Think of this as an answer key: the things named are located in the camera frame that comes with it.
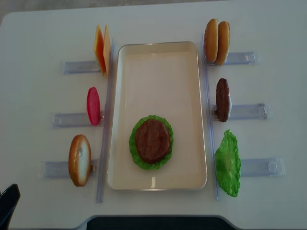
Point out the yellow cheese slice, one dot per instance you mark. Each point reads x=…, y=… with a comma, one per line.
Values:
x=107, y=50

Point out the brown meat patty on stack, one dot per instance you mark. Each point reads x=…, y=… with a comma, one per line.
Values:
x=152, y=141

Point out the green lettuce leaf on stack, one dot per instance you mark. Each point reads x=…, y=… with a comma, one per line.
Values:
x=133, y=149

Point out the red tomato slice standing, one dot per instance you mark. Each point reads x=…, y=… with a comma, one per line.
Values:
x=93, y=106

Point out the standing brown meat patty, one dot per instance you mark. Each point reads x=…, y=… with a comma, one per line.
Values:
x=223, y=101

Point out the sliced bread round left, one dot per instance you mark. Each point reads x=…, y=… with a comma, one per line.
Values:
x=80, y=160

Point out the orange cheese slice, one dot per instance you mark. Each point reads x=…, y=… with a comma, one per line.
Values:
x=99, y=48

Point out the standing green lettuce leaf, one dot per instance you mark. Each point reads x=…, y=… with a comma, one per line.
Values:
x=228, y=164

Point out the clear holder tomato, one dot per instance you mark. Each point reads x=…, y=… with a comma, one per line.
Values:
x=68, y=120

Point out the clear holder cheese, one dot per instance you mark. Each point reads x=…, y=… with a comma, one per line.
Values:
x=76, y=67

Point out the clear holder bread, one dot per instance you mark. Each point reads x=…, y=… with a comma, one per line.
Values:
x=54, y=170

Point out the clear holder lettuce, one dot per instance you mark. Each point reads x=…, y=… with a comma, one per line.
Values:
x=266, y=167

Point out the cream rectangular tray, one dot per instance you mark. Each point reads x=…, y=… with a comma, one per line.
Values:
x=157, y=79

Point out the clear holder patty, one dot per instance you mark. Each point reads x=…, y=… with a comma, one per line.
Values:
x=250, y=111

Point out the bun half outer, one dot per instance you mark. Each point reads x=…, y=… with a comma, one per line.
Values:
x=211, y=40

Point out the bun half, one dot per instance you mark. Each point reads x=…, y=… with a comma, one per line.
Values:
x=223, y=42
x=211, y=40

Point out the bun half inner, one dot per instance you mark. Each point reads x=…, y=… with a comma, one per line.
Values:
x=223, y=42

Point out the clear holder buns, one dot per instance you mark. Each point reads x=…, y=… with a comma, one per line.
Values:
x=243, y=58

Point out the black panel bottom edge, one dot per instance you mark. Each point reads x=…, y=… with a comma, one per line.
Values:
x=158, y=223

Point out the black object bottom left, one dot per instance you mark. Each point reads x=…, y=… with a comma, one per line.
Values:
x=8, y=201

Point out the left long clear rail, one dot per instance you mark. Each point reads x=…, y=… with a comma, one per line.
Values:
x=104, y=148

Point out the long clear rail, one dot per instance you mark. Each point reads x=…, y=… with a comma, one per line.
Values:
x=104, y=148
x=209, y=121

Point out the right long clear rail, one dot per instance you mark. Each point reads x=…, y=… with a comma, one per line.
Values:
x=209, y=121

